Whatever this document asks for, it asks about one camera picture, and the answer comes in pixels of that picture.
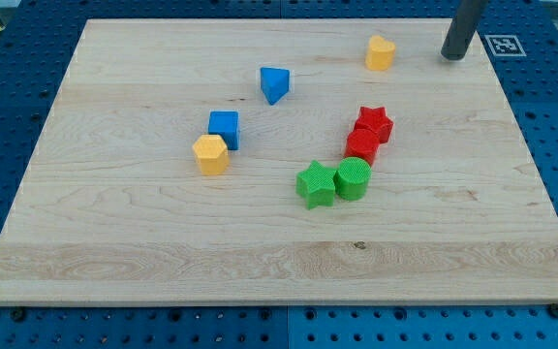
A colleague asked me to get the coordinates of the blue cube block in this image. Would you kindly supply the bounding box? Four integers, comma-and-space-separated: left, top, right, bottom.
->
207, 111, 240, 150

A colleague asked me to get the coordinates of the yellow heart block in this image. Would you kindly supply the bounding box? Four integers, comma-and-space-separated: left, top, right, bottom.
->
365, 35, 396, 71

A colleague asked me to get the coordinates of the green star block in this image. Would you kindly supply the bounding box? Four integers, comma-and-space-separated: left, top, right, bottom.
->
295, 160, 336, 209

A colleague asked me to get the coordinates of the yellow hexagon block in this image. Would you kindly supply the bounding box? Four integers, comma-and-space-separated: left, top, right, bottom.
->
192, 135, 230, 175

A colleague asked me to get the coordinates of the green cylinder block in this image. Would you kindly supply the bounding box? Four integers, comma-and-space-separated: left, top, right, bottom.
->
334, 157, 371, 201

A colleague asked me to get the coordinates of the red cylinder block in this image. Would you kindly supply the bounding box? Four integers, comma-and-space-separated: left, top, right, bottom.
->
344, 129, 380, 166

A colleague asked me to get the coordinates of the blue triangle block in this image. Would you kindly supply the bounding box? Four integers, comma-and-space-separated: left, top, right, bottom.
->
261, 67, 290, 105

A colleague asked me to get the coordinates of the light wooden board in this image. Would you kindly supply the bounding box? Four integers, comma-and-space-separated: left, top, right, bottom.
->
0, 18, 558, 307

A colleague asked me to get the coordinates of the red star block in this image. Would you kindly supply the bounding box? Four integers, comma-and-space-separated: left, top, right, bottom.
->
354, 107, 394, 143

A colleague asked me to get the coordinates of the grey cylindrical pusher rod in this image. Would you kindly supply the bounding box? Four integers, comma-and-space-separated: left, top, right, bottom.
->
441, 0, 488, 61

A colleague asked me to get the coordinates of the white fiducial marker tag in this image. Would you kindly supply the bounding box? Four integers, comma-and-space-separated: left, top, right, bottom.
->
485, 34, 526, 57

